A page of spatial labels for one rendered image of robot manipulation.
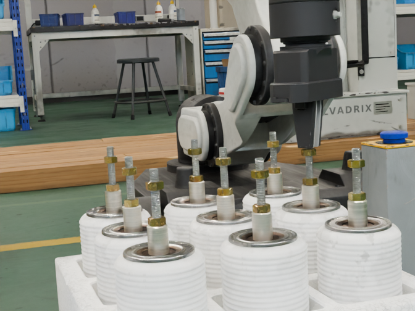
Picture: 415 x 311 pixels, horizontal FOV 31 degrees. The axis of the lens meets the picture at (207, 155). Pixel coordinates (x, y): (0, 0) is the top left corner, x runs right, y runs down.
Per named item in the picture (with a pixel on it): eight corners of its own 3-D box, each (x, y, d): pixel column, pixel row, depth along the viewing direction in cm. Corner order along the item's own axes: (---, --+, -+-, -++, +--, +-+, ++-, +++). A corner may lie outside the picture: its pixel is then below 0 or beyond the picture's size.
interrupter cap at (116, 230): (97, 229, 91) (97, 224, 91) (157, 223, 93) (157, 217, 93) (107, 244, 84) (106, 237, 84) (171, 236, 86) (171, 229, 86)
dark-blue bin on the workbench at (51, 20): (42, 29, 631) (41, 16, 630) (61, 28, 633) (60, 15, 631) (39, 28, 607) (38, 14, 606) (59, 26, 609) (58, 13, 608)
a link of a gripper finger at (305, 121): (296, 147, 96) (294, 99, 95) (318, 147, 94) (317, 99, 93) (289, 149, 95) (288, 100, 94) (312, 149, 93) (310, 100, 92)
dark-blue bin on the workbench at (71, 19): (62, 28, 635) (60, 15, 633) (80, 27, 640) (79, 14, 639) (65, 26, 612) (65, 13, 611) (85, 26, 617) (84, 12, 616)
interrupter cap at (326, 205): (273, 207, 99) (273, 202, 99) (326, 201, 101) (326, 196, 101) (294, 218, 92) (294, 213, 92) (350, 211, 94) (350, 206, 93)
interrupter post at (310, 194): (299, 208, 97) (297, 184, 97) (316, 207, 98) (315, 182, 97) (306, 212, 95) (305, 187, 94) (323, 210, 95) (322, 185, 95)
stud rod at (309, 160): (311, 197, 95) (308, 139, 94) (305, 196, 96) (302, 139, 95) (316, 195, 96) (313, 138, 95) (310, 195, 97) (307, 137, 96)
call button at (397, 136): (375, 145, 109) (374, 131, 109) (398, 142, 110) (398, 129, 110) (389, 148, 105) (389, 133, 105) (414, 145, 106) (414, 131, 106)
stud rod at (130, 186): (128, 218, 89) (124, 156, 88) (136, 218, 89) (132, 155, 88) (128, 219, 88) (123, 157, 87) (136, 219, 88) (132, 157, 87)
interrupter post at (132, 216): (121, 231, 90) (120, 205, 89) (141, 229, 90) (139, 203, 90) (125, 236, 87) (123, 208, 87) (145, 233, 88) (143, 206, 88)
